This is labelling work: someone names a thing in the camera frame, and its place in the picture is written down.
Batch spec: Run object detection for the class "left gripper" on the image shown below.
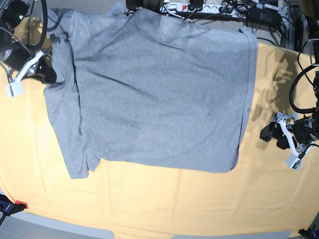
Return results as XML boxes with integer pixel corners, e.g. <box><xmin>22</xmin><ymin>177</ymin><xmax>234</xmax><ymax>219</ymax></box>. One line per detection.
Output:
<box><xmin>260</xmin><ymin>117</ymin><xmax>319</xmax><ymax>150</ymax></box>

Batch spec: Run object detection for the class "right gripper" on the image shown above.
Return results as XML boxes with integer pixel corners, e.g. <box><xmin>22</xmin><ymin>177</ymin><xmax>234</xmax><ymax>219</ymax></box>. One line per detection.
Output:
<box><xmin>2</xmin><ymin>48</ymin><xmax>57</xmax><ymax>84</ymax></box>

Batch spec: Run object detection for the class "grey t-shirt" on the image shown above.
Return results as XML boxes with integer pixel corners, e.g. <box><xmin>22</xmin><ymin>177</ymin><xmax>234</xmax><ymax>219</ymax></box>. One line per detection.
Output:
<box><xmin>44</xmin><ymin>3</ymin><xmax>258</xmax><ymax>179</ymax></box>

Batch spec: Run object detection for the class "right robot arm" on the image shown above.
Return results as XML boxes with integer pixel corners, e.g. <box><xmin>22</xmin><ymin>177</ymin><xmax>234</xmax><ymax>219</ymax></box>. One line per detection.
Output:
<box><xmin>0</xmin><ymin>0</ymin><xmax>57</xmax><ymax>84</ymax></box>

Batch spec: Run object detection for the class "yellow table cloth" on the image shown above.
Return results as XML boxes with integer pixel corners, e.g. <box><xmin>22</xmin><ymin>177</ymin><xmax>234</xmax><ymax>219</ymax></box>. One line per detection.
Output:
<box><xmin>0</xmin><ymin>17</ymin><xmax>319</xmax><ymax>239</ymax></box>

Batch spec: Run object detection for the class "black clamp right corner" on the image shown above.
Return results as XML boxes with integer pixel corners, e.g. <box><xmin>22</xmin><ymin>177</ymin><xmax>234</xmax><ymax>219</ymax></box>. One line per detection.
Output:
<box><xmin>298</xmin><ymin>228</ymin><xmax>319</xmax><ymax>239</ymax></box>

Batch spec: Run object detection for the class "black power adapter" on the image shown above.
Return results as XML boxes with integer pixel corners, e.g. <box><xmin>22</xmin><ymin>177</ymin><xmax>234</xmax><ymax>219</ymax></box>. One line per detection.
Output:
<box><xmin>247</xmin><ymin>7</ymin><xmax>282</xmax><ymax>27</ymax></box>

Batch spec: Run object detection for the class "white power strip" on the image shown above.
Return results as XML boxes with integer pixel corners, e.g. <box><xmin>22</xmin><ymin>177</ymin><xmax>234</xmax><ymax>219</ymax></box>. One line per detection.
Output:
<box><xmin>160</xmin><ymin>2</ymin><xmax>248</xmax><ymax>19</ymax></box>

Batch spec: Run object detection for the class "red and black clamp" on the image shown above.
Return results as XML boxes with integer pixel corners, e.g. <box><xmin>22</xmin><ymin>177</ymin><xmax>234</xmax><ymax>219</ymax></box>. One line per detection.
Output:
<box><xmin>0</xmin><ymin>194</ymin><xmax>28</xmax><ymax>216</ymax></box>

